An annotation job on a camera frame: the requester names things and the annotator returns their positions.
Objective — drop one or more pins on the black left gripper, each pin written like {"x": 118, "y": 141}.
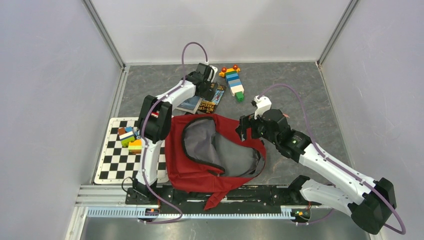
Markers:
{"x": 208, "y": 94}

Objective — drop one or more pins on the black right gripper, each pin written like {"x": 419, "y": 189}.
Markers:
{"x": 247, "y": 121}

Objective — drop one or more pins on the blue treehouse comic book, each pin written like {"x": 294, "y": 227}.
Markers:
{"x": 210, "y": 106}

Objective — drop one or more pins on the dark blue Nineteen Eighty-Four book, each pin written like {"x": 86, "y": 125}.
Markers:
{"x": 190, "y": 105}

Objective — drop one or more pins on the red student backpack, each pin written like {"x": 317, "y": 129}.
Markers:
{"x": 204, "y": 154}

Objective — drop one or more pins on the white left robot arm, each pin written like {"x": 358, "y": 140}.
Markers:
{"x": 154, "y": 121}

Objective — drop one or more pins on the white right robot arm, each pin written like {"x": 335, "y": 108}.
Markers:
{"x": 368, "y": 202}

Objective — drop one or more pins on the colourful toy block tower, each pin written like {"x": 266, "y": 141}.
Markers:
{"x": 232, "y": 78}

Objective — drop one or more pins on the colourful toy block train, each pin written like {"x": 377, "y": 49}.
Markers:
{"x": 130, "y": 138}

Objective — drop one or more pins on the black and white chessboard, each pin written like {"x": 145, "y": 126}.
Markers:
{"x": 116, "y": 164}

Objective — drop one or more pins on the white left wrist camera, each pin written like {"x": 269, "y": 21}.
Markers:
{"x": 213, "y": 73}

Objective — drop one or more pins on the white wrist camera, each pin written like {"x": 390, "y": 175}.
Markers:
{"x": 261, "y": 105}
{"x": 213, "y": 73}

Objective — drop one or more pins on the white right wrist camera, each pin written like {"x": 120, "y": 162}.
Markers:
{"x": 261, "y": 105}

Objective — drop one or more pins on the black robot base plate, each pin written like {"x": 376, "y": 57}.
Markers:
{"x": 247, "y": 199}

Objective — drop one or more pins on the aluminium toothed rail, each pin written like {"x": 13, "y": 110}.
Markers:
{"x": 153, "y": 213}

